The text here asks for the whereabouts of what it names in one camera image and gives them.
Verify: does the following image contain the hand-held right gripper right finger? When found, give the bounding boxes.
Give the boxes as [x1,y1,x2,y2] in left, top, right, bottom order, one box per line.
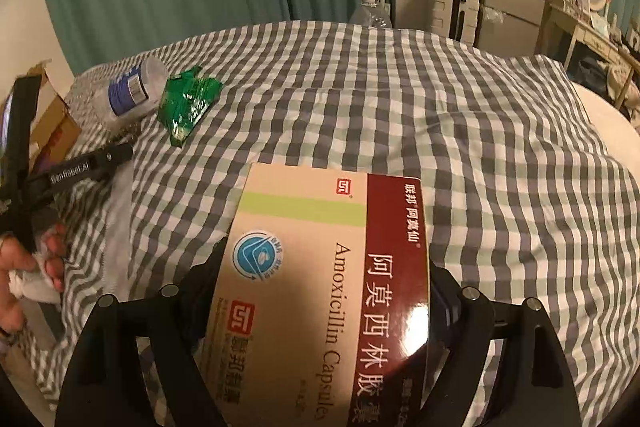
[415,257,583,427]

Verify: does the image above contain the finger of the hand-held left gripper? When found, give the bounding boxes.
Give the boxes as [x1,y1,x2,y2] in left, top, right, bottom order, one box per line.
[27,143,135,204]
[0,76,43,254]

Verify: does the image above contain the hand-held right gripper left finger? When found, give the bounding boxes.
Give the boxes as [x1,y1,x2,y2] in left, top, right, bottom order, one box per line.
[54,252,236,427]

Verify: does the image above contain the brown cardboard box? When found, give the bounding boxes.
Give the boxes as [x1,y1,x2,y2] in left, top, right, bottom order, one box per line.
[0,67,83,172]

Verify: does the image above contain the beige and maroon medicine box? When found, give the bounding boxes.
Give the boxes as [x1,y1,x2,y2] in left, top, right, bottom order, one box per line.
[192,162,432,427]

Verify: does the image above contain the white tissue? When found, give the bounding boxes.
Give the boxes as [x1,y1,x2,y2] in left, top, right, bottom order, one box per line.
[7,227,63,305]

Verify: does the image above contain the person's left hand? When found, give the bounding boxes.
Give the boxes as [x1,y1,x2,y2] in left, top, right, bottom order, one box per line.
[0,223,67,338]

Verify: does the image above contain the crushed water bottle blue label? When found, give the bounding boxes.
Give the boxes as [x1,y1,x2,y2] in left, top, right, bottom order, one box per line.
[67,57,170,132]

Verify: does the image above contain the green snack packet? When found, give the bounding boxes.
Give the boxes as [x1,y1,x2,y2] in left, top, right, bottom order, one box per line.
[156,67,222,148]

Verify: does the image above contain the checkered blanket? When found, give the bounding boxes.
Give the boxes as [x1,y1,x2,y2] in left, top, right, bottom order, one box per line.
[0,21,640,427]

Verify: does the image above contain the white round cushion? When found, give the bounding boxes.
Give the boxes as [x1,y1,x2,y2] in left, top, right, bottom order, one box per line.
[567,82,638,168]

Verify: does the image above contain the white suitcase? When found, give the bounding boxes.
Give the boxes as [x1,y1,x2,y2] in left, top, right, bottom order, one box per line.
[427,0,483,42]

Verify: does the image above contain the large clear water jug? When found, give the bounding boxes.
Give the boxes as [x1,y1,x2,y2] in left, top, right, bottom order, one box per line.
[351,0,393,28]

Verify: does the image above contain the cream dressing table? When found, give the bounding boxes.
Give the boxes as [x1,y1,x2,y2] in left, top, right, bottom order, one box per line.
[537,2,640,108]

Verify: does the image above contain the silver fridge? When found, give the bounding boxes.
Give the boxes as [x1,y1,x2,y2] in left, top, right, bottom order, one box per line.
[475,0,551,56]

